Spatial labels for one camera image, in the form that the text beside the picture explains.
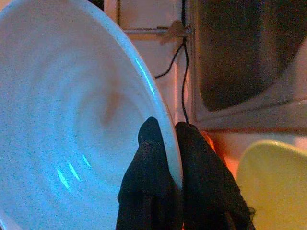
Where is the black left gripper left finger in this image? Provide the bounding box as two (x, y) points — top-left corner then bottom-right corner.
(116, 116), (183, 230)

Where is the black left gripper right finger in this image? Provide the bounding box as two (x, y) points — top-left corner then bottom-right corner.
(175, 121), (256, 230)

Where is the white speckled bowl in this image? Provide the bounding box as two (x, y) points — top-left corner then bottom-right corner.
(0, 0), (184, 230)

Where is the light green plate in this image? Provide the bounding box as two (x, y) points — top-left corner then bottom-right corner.
(236, 140), (307, 230)

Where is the stainless steel sink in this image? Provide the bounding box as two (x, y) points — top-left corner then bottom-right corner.
(189, 0), (307, 130)

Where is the black counter cable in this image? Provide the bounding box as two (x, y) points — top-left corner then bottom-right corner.
(154, 0), (192, 124)

